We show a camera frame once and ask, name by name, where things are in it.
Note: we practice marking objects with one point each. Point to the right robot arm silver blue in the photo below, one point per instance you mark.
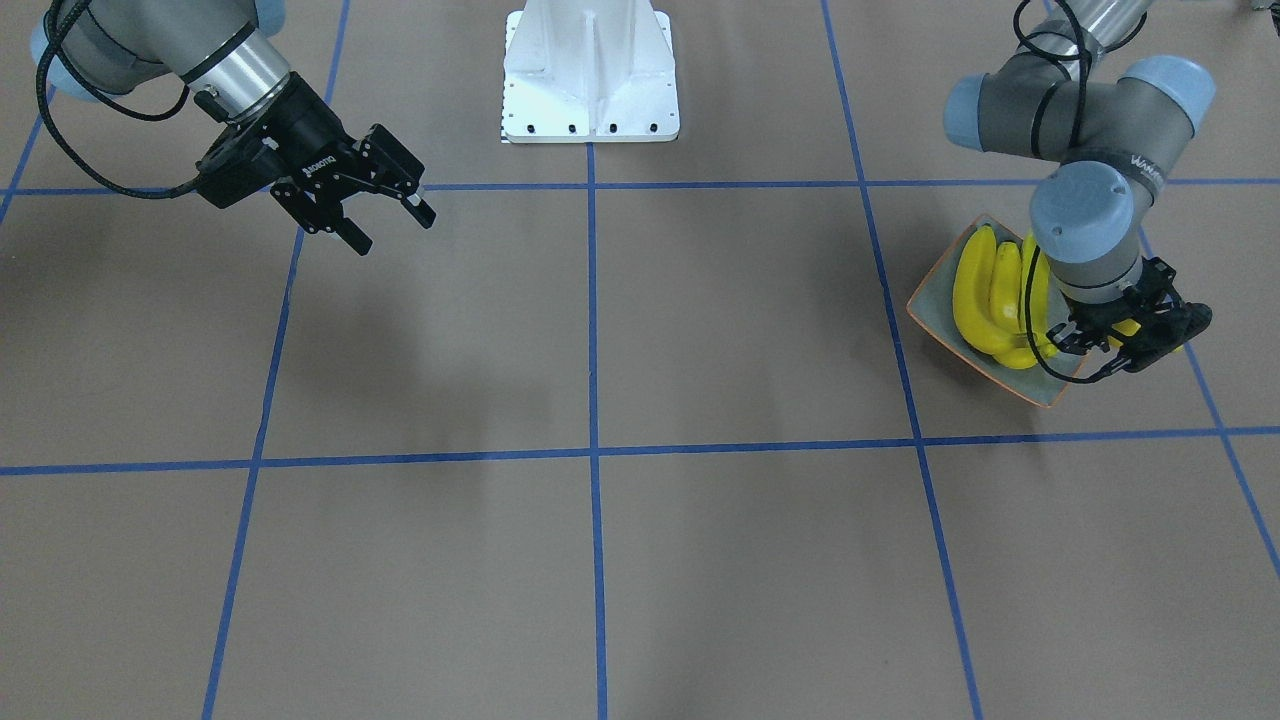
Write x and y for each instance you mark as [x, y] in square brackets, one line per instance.
[147, 59]

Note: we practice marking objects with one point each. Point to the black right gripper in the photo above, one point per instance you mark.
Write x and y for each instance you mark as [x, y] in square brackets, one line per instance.
[303, 130]

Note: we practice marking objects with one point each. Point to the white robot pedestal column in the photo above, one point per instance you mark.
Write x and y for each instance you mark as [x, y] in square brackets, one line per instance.
[589, 72]

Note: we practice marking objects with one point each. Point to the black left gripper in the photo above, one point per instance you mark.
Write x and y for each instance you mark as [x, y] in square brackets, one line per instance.
[1097, 318]

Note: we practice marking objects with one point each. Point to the yellow banana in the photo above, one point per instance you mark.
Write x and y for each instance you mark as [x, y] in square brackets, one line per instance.
[1034, 296]
[970, 295]
[1004, 306]
[1121, 332]

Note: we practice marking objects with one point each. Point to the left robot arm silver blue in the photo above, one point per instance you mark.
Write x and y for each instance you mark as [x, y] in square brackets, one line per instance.
[1113, 145]

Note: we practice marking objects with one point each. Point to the grey square plate orange rim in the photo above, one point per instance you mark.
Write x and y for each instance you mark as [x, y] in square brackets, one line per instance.
[930, 307]

